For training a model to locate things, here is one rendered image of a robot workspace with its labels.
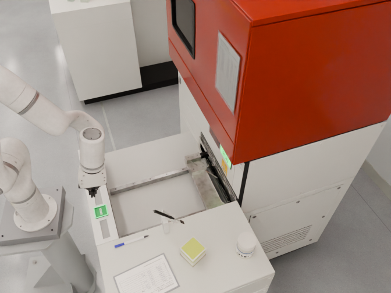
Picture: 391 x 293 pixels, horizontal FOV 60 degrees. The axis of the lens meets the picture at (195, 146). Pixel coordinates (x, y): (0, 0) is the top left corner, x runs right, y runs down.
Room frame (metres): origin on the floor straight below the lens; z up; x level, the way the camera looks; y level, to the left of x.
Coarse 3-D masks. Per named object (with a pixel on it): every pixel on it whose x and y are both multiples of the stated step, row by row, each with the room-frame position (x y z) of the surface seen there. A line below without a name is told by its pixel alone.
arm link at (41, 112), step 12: (36, 96) 0.78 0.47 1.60; (36, 108) 0.75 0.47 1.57; (48, 108) 0.77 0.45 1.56; (36, 120) 0.74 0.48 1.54; (48, 120) 0.75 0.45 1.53; (60, 120) 0.77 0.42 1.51; (72, 120) 0.81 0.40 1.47; (84, 120) 0.86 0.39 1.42; (96, 120) 0.89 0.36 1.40; (48, 132) 0.75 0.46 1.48; (60, 132) 0.75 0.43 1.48
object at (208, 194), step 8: (184, 160) 1.14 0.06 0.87; (200, 160) 1.14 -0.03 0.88; (192, 176) 1.03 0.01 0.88; (200, 176) 1.03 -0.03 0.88; (208, 176) 1.03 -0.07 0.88; (200, 184) 0.98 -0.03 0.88; (208, 184) 0.98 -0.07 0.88; (200, 192) 0.94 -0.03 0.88; (208, 192) 0.94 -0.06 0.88; (216, 192) 0.94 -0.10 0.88; (208, 200) 0.89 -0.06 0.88; (216, 200) 0.89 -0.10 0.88
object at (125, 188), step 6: (186, 168) 1.11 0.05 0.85; (162, 174) 1.06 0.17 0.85; (168, 174) 1.07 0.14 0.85; (174, 174) 1.07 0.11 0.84; (180, 174) 1.08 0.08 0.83; (144, 180) 1.03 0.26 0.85; (150, 180) 1.03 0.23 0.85; (156, 180) 1.04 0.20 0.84; (162, 180) 1.05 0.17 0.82; (120, 186) 0.99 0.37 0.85; (126, 186) 0.99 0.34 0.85; (132, 186) 0.99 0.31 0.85; (138, 186) 1.00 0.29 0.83; (114, 192) 0.96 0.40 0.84; (120, 192) 0.97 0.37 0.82
